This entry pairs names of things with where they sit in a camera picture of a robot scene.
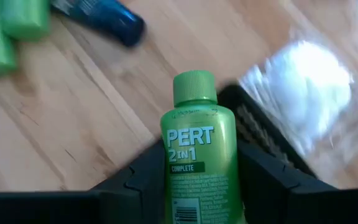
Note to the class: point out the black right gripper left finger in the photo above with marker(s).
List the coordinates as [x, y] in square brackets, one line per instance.
[141, 193]

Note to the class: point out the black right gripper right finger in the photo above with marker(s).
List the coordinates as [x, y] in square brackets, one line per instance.
[266, 193]

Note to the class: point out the clear bag of cotton balls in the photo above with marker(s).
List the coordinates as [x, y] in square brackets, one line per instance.
[306, 93]

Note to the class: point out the dark blue toiletry tube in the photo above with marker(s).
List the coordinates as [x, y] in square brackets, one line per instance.
[110, 18]

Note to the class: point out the black slotted plastic basket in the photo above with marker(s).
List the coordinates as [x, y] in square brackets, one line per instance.
[253, 124]

